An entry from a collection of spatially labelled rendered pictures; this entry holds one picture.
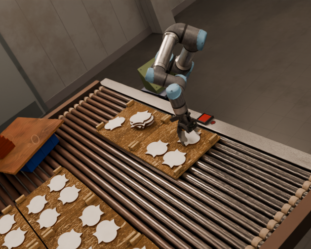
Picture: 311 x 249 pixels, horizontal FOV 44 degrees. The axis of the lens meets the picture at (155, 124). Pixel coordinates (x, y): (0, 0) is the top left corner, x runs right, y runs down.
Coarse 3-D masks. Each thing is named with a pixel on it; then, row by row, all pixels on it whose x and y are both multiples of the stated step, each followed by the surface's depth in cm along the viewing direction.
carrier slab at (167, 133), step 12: (156, 132) 232; (168, 132) 227; (204, 132) 216; (144, 144) 227; (180, 144) 215; (204, 144) 208; (144, 156) 218; (156, 156) 214; (192, 156) 204; (168, 168) 203
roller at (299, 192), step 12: (96, 96) 299; (120, 108) 272; (216, 156) 201; (228, 156) 197; (240, 168) 189; (252, 168) 184; (264, 180) 178; (276, 180) 174; (288, 192) 169; (300, 192) 164
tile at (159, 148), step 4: (152, 144) 222; (156, 144) 221; (160, 144) 219; (164, 144) 218; (168, 144) 218; (148, 148) 220; (152, 148) 219; (156, 148) 218; (160, 148) 217; (164, 148) 215; (148, 152) 218; (152, 152) 216; (156, 152) 215; (160, 152) 214; (164, 152) 213
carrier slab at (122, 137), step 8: (136, 104) 265; (120, 112) 265; (128, 112) 261; (136, 112) 257; (152, 112) 251; (160, 112) 247; (128, 120) 253; (104, 128) 256; (120, 128) 249; (128, 128) 245; (136, 128) 242; (152, 128) 236; (104, 136) 249; (112, 136) 245; (120, 136) 242; (128, 136) 239; (136, 136) 236; (144, 136) 233; (120, 144) 235; (128, 144) 232
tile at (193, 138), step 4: (192, 132) 218; (196, 132) 216; (200, 132) 215; (188, 136) 216; (192, 136) 215; (196, 136) 214; (188, 140) 213; (192, 140) 212; (196, 140) 211; (184, 144) 213; (188, 144) 211; (192, 144) 211
